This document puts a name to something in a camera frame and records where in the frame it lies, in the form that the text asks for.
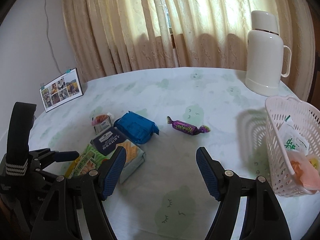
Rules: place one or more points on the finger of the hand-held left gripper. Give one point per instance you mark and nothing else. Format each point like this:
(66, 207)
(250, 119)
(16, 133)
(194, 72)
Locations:
(67, 156)
(47, 176)

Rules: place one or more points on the small white blue-label packet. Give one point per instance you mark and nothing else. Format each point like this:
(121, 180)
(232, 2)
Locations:
(103, 126)

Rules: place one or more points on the orange packet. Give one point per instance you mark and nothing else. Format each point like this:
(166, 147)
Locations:
(303, 172)

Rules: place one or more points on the pink plastic basket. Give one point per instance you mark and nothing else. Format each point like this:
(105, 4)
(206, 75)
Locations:
(275, 155)

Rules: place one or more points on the navy packet with white print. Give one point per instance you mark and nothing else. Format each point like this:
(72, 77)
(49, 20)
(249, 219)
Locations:
(107, 141)

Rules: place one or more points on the yellow jelly cup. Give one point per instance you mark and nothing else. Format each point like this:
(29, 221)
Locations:
(313, 162)

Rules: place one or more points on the blue snack packet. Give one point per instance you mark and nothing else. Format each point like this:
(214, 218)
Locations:
(136, 127)

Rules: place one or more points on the pale teal cracker packet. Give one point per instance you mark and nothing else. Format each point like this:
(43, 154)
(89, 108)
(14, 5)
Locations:
(132, 160)

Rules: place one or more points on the purple wrapped candy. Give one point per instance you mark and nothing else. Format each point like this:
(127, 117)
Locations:
(188, 127)

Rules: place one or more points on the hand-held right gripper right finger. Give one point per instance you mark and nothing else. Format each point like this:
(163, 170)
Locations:
(207, 175)

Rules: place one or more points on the photo desk calendar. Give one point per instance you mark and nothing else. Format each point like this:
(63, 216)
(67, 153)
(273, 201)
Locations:
(61, 90)

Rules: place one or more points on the teal binder clip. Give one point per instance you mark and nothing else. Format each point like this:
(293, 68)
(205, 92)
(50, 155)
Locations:
(67, 70)
(42, 85)

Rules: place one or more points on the white thermos jug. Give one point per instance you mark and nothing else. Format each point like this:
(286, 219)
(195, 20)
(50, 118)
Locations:
(265, 55)

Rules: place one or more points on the white packet with green print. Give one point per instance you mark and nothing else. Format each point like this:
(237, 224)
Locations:
(292, 140)

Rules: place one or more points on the orange snack in clear wrapper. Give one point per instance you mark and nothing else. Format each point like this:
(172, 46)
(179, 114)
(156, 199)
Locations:
(101, 118)

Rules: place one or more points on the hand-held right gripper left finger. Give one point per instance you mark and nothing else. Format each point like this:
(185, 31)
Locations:
(113, 175)

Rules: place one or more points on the green striped snack packet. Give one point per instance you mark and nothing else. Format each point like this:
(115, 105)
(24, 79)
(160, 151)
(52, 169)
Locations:
(85, 162)

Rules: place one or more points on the beige curtain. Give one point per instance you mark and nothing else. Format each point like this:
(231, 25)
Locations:
(175, 25)

